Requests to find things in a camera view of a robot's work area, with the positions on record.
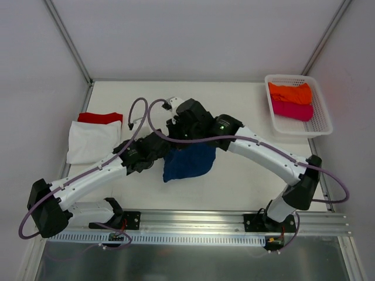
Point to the orange t shirt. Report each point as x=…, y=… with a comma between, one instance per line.
x=301, y=95

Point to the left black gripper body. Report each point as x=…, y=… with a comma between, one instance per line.
x=158, y=147

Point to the folded white t shirt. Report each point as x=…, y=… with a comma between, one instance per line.
x=89, y=143

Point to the white slotted cable duct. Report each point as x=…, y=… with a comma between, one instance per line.
x=159, y=238

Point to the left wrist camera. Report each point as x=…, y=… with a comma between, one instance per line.
x=134, y=124

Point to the aluminium mounting rail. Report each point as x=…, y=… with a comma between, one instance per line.
x=216, y=222

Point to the folded red t shirt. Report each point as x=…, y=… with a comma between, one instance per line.
x=104, y=119

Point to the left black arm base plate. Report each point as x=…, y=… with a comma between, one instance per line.
x=132, y=220

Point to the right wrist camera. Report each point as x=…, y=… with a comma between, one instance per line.
x=171, y=104

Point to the navy blue t shirt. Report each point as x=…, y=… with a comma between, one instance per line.
x=193, y=161

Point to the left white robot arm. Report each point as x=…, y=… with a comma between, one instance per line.
x=57, y=205

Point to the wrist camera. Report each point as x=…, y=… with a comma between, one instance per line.
x=134, y=124
x=171, y=104

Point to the white plastic basket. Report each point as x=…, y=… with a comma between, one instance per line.
x=284, y=127

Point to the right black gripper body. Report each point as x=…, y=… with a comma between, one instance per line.
x=178, y=132

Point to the pink t shirt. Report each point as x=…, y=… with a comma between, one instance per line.
x=291, y=110

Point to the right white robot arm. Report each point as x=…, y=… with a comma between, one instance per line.
x=300, y=174

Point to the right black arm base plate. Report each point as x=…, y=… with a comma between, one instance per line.
x=252, y=222

